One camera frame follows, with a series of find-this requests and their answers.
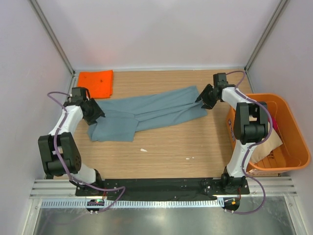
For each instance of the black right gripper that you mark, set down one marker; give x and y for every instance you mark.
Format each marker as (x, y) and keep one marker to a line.
(209, 105)

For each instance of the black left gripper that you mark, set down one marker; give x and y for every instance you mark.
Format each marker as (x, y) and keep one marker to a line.
(98, 112)

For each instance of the blue grey t shirt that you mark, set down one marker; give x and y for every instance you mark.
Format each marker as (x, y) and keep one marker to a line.
(124, 117)

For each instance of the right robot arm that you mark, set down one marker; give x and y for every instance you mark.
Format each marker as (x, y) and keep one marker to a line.
(252, 126)

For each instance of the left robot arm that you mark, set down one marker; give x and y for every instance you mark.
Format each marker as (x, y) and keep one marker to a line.
(58, 150)

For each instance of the folded orange t shirt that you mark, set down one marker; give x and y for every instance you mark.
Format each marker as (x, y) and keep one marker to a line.
(98, 83)

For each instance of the red t shirt in basket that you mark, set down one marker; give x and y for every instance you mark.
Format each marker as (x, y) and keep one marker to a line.
(274, 124)

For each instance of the beige t shirt in basket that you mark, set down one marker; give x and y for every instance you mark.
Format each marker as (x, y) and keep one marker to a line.
(263, 150)

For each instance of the orange plastic basket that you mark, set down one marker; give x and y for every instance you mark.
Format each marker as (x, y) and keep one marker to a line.
(293, 154)

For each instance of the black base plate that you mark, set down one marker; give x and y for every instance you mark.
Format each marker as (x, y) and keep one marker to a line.
(175, 189)

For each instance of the aluminium frame rail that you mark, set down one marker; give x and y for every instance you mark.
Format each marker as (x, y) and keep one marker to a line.
(52, 189)

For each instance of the left aluminium corner post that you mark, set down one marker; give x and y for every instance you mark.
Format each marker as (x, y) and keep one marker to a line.
(49, 31)

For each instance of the aluminium corner post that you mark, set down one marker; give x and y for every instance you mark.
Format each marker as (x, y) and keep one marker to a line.
(281, 6)
(49, 31)

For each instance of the white slotted cable duct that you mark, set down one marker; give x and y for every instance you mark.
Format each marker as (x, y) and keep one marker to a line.
(98, 204)

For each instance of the right aluminium corner post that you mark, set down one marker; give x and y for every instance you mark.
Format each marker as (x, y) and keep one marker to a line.
(281, 6)

